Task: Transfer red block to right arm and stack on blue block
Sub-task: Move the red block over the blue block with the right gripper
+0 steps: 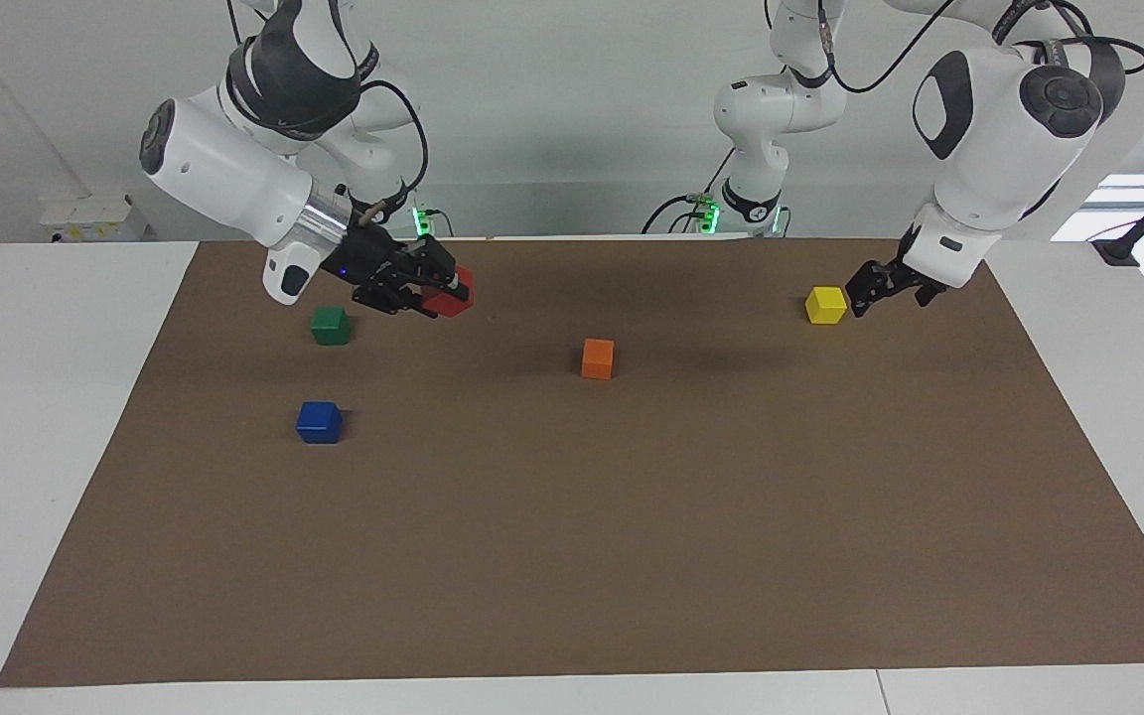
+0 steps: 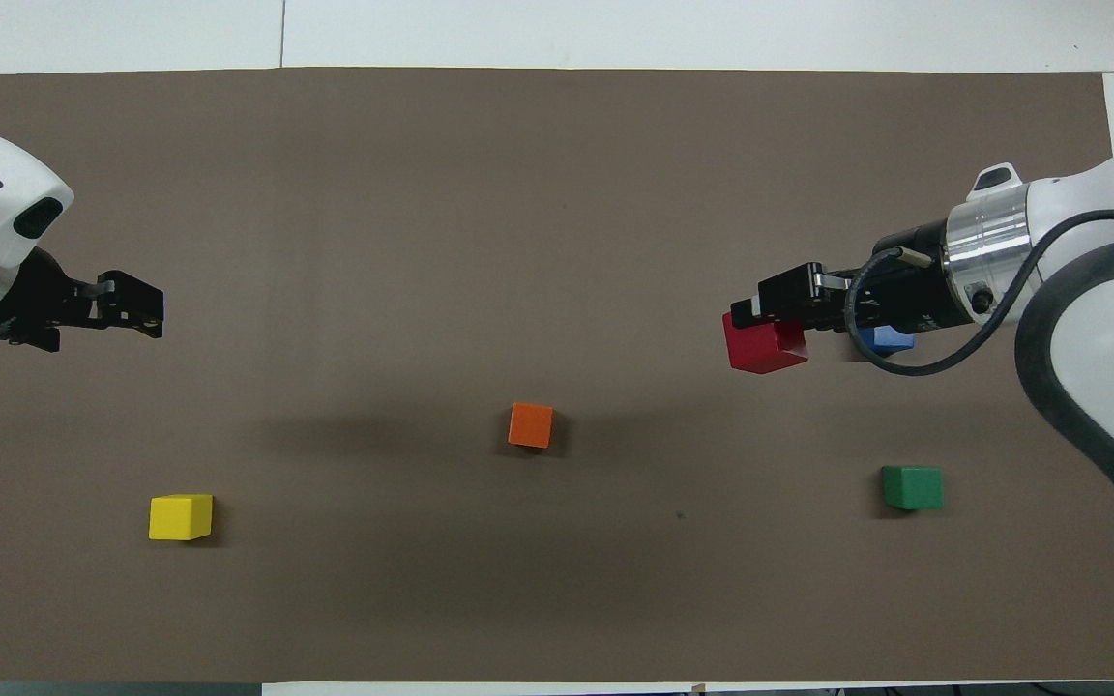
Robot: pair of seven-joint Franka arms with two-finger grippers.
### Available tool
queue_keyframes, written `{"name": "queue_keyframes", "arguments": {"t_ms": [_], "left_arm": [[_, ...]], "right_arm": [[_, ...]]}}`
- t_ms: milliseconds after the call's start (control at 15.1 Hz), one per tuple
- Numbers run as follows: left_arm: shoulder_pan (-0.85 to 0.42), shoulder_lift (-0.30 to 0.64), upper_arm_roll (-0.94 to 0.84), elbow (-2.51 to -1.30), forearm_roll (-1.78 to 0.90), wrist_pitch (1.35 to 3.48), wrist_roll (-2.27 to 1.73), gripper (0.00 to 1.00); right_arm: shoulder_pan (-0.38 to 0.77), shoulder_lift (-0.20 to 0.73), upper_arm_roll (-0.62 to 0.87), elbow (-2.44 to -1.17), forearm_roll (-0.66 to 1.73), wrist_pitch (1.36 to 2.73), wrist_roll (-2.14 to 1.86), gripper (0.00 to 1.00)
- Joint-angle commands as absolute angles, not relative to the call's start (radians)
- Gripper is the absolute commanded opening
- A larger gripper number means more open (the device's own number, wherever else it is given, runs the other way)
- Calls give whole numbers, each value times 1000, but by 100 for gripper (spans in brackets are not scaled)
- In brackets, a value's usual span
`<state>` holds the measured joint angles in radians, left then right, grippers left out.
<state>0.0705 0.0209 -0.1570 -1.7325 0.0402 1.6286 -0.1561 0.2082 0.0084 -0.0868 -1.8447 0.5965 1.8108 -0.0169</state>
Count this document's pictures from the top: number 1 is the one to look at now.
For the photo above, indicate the blue wooden block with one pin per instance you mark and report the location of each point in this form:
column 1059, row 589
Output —
column 319, row 422

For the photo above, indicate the yellow wooden block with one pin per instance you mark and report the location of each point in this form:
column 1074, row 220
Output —
column 825, row 305

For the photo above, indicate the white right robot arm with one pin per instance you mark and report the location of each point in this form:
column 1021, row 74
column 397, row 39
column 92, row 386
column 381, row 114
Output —
column 224, row 169

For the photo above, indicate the white wall socket box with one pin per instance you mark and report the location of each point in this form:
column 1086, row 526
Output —
column 90, row 216

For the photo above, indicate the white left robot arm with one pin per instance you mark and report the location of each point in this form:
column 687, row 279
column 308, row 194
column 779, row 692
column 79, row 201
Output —
column 999, row 129

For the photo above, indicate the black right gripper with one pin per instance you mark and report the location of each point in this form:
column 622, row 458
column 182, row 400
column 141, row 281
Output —
column 368, row 260

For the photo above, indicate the brown paper table mat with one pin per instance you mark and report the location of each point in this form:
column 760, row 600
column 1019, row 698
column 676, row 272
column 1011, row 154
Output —
column 572, row 536

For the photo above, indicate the red wooden block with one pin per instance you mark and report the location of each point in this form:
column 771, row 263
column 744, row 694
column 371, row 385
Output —
column 458, row 283

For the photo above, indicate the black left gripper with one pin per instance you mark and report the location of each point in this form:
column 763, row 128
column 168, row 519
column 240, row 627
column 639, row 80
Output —
column 898, row 273

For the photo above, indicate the green wooden block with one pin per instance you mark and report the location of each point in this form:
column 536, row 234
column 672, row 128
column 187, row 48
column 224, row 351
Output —
column 330, row 325

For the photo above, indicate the orange wooden block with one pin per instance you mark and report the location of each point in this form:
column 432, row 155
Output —
column 597, row 358

